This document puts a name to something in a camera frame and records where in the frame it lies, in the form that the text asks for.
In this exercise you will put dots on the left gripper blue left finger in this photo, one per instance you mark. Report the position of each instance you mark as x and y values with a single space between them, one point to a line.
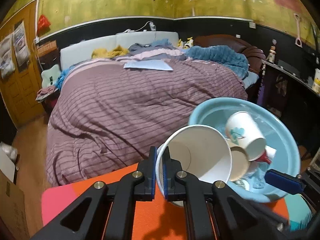
147 183

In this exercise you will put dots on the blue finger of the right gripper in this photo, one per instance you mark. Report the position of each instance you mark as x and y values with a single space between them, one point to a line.
284 182

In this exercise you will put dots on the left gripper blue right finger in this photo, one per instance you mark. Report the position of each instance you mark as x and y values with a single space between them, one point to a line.
173 190

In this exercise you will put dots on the white lotion tube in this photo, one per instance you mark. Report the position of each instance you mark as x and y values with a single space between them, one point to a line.
270 153

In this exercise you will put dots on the white paper cup green print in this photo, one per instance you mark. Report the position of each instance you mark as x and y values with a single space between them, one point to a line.
202 151

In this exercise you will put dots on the brown paper cup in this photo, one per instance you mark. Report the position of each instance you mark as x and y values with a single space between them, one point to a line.
240 162

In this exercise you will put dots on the clear crumpled plastic wrap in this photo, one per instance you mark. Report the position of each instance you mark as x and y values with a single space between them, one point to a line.
253 183

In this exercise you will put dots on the light blue plastic basin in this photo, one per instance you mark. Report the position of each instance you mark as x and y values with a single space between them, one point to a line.
266 140

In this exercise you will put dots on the purple striped quilt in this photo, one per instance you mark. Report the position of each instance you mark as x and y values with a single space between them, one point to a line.
107 117

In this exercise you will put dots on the dark side table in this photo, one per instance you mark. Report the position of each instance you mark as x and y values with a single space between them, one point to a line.
294 103

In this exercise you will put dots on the white kettle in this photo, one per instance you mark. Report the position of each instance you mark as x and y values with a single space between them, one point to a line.
316 82

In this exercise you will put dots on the white paper sheet on bed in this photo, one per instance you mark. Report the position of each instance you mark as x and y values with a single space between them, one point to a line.
149 65

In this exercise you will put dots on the yellow cloth on bed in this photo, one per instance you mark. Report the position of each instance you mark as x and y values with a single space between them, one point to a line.
109 54

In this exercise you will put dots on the pale green pillow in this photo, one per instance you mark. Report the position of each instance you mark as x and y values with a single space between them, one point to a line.
50 76

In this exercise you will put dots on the brown leather sofa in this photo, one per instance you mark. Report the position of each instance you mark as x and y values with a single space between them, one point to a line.
252 53

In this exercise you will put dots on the white bed headboard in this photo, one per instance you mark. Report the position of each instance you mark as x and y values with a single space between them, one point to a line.
82 51

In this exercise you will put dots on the blue fluffy blanket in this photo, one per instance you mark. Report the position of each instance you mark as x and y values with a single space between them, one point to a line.
221 54

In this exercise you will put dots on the brown wooden door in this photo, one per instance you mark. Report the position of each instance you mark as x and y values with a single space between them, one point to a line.
19 89

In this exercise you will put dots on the cardboard box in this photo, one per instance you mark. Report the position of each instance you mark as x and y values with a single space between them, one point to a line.
12 208

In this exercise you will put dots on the hanging white bag right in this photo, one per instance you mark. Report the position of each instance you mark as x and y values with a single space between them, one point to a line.
20 44

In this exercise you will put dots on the hanging white bag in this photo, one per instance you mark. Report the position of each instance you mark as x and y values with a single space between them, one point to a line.
20 44
7 64

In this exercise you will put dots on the hanging white bag left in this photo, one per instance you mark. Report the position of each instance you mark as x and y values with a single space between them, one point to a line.
7 64

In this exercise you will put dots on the red hanging ornament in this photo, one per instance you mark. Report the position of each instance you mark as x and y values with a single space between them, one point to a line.
43 25

